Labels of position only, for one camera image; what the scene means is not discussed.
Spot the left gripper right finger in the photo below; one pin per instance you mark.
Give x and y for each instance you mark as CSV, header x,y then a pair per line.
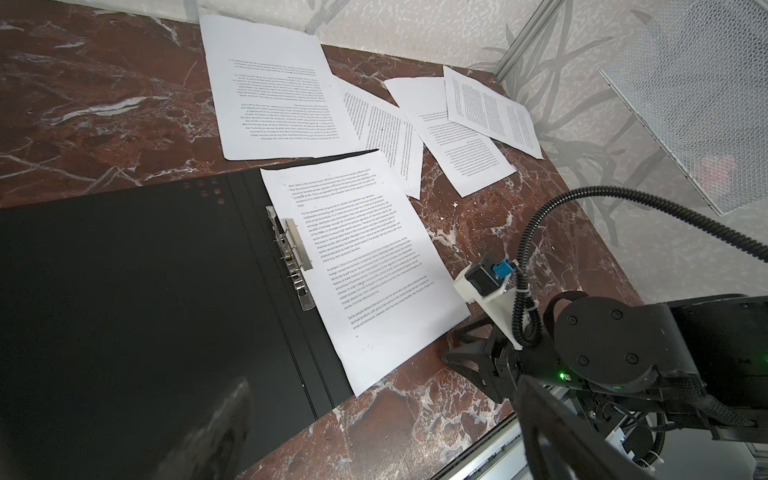
x,y
558,445

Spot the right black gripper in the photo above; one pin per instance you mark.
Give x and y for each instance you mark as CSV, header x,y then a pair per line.
x,y
487,358

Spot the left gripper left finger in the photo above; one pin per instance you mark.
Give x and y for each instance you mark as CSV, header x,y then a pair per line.
x,y
213,447

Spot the printed paper sheet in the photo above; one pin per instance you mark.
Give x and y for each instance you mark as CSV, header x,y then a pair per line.
x,y
383,126
381,289

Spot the beige black ring binder folder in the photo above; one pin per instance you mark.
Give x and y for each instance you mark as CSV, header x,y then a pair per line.
x,y
125,315

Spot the hidden printed sheet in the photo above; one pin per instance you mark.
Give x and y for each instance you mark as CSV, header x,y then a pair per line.
x,y
470,160

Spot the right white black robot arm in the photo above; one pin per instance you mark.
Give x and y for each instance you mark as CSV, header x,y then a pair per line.
x,y
701,363

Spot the right back printed sheet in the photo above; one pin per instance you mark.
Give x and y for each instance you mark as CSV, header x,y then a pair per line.
x,y
479,108

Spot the centre back printed sheet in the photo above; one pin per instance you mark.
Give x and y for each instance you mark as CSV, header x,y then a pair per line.
x,y
274,93

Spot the aluminium front rail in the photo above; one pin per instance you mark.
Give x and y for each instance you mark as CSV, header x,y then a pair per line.
x,y
499,454

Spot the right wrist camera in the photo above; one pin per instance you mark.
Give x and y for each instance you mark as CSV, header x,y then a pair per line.
x,y
490,284

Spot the aluminium cage frame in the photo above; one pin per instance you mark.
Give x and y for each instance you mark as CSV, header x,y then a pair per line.
x,y
542,16

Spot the white wire mesh basket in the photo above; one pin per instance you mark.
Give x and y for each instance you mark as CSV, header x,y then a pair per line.
x,y
696,79

